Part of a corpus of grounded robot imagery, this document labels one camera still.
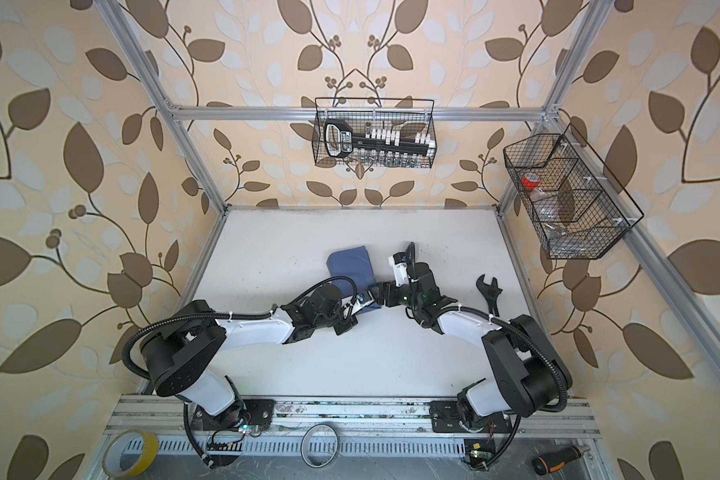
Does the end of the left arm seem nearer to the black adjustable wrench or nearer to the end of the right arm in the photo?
the end of the right arm

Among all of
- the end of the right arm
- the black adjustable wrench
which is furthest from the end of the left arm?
the black adjustable wrench

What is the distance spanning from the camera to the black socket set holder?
834 mm
